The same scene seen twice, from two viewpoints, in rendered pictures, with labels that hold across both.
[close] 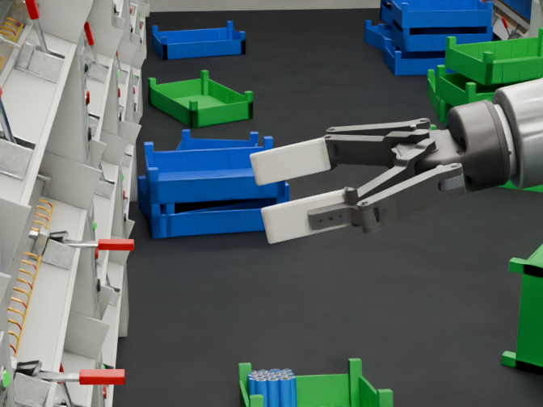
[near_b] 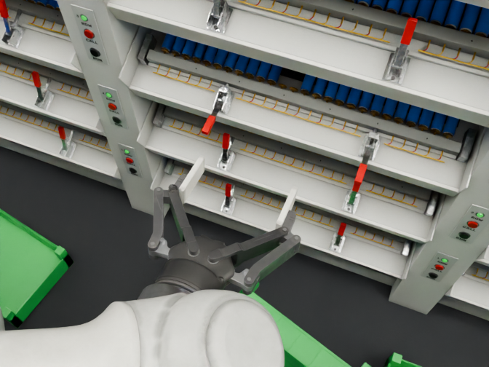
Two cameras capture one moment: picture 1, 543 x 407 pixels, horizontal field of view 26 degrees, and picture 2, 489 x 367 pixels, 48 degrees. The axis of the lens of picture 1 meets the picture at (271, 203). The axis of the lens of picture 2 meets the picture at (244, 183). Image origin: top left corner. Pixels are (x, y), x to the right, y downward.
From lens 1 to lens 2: 1.21 m
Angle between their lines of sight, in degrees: 85
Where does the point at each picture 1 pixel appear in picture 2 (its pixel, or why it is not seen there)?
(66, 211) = (448, 175)
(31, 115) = (305, 49)
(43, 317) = (296, 127)
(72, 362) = (418, 224)
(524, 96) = (156, 294)
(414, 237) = not seen: outside the picture
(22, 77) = (375, 55)
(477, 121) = (170, 267)
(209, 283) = not seen: outside the picture
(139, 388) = not seen: outside the picture
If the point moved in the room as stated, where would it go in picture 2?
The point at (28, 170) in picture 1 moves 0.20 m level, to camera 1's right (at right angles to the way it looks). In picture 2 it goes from (221, 33) to (150, 132)
